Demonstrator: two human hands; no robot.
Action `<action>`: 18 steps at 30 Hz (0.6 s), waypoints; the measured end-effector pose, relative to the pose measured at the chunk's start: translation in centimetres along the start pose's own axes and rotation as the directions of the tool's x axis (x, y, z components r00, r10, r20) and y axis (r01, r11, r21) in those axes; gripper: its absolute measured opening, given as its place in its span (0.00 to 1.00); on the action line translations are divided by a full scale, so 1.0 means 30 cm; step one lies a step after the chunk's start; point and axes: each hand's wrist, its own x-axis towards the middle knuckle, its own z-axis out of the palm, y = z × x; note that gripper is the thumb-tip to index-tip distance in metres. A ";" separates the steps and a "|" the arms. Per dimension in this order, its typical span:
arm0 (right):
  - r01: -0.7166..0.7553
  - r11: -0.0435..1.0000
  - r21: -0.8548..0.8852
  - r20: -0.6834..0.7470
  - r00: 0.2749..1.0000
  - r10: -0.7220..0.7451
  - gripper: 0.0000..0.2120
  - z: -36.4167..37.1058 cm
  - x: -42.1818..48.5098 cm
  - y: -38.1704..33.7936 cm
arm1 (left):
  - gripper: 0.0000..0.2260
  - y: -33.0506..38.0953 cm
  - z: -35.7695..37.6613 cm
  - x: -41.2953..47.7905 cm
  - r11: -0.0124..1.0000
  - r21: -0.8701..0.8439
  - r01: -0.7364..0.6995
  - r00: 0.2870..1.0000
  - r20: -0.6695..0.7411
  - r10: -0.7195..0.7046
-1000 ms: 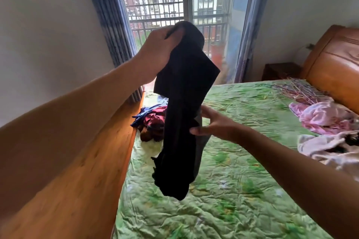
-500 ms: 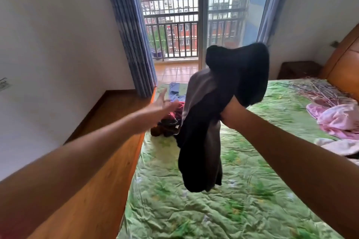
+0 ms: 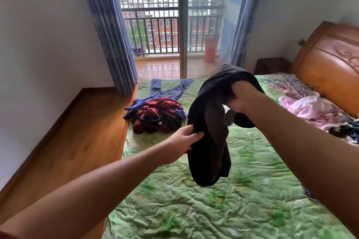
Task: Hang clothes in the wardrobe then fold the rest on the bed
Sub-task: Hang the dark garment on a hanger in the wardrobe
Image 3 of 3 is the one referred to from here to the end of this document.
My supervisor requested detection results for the person's left hand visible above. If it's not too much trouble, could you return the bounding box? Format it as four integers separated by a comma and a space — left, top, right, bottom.
161, 124, 205, 164

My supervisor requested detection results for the person's right hand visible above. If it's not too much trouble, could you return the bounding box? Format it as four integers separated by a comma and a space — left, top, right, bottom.
225, 80, 267, 115

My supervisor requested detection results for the dark grey t-shirt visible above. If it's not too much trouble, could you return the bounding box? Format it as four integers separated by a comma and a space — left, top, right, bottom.
186, 63, 266, 187

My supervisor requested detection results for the dark red shirt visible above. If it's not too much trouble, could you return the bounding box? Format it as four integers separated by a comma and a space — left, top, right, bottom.
132, 98, 185, 135

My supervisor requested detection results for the blue shirt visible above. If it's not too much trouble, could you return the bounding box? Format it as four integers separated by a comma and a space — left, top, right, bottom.
123, 99, 188, 120

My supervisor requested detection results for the pink cloth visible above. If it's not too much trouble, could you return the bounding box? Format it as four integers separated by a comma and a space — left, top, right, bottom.
279, 94, 346, 129

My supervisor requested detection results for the person's left forearm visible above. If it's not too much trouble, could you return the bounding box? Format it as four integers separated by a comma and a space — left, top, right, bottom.
0, 140, 172, 239

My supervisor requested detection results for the person's right forearm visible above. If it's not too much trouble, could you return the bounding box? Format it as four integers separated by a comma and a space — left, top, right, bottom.
244, 93, 359, 236

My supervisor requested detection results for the dark wooden nightstand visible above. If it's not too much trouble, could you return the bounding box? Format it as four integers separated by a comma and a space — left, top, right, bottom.
254, 58, 292, 75

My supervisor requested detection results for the bundle of clothes hangers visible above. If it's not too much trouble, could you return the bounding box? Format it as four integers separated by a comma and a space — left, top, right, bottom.
263, 73, 317, 99

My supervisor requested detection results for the red plant pot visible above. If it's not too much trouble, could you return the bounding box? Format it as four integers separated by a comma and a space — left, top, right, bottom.
204, 35, 219, 63

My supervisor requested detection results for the blue curtain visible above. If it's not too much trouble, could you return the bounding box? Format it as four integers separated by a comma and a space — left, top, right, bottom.
230, 0, 274, 67
76, 0, 138, 95

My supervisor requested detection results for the green floral bedsheet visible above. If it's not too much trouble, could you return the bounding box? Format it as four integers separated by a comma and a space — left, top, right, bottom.
102, 73, 357, 239

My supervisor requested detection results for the sliding glass balcony door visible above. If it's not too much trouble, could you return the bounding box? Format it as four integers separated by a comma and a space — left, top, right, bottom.
112, 0, 253, 80

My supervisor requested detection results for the green potted plant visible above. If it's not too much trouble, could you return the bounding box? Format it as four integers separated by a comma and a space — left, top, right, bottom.
128, 20, 148, 56

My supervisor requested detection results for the teal plush blanket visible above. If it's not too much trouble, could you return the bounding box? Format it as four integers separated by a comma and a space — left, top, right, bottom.
347, 121, 359, 143

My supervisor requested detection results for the metal balcony railing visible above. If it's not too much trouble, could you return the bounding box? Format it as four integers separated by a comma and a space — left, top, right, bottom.
120, 6, 225, 57

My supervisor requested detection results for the white plug with cable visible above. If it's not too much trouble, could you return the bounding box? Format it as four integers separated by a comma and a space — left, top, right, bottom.
286, 39, 307, 60

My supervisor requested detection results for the wooden bed frame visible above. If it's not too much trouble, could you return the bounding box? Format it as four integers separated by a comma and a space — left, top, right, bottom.
92, 21, 359, 239

